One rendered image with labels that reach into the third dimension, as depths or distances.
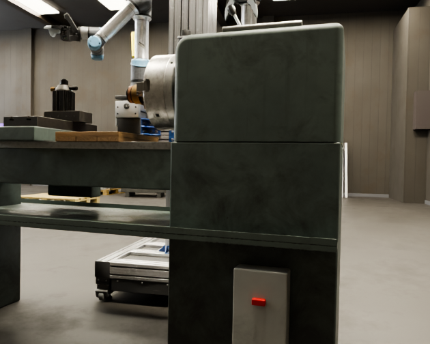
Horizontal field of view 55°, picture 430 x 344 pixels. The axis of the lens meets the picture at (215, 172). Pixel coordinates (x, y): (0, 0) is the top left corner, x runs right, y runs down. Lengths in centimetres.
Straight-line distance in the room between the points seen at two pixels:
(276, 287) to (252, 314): 13
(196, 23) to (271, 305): 181
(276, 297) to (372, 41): 1063
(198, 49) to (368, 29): 1039
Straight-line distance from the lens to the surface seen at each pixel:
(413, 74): 1015
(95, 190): 222
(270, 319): 144
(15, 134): 193
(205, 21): 266
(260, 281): 141
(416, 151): 998
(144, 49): 270
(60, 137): 185
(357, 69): 1154
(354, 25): 1182
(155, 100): 167
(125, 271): 240
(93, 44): 256
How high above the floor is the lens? 79
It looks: 1 degrees down
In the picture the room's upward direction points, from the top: 1 degrees clockwise
